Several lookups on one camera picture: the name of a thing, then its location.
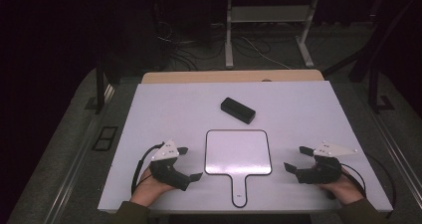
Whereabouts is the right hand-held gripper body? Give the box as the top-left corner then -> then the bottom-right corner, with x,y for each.
294,140 -> 359,185

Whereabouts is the black whiteboard eraser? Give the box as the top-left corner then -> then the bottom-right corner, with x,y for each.
220,97 -> 257,124

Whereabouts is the black metal post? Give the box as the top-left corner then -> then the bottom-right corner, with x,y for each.
367,66 -> 396,114
84,49 -> 115,115

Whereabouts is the white paddle whiteboard black rim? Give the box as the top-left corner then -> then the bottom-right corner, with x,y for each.
203,128 -> 273,209

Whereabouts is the black floor cable bundle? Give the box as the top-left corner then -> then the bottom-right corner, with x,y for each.
154,20 -> 230,73

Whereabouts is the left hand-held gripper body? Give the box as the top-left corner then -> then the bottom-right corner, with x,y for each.
148,138 -> 192,192

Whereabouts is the white floor cable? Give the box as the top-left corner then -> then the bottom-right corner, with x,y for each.
239,35 -> 293,71

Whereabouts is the person's right hand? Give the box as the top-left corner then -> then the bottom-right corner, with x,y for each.
317,168 -> 364,206

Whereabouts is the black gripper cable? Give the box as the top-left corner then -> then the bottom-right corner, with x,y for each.
130,141 -> 166,196
340,153 -> 398,218

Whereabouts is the person's left hand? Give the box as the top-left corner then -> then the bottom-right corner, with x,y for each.
129,168 -> 177,208

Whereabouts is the light wooden table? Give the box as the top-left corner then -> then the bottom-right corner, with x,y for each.
141,69 -> 325,85

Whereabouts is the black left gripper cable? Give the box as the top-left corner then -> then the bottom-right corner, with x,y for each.
130,141 -> 166,196

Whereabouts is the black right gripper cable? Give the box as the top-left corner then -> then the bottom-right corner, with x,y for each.
340,153 -> 398,218

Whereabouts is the grey metal stand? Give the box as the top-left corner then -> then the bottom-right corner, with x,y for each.
224,0 -> 321,70

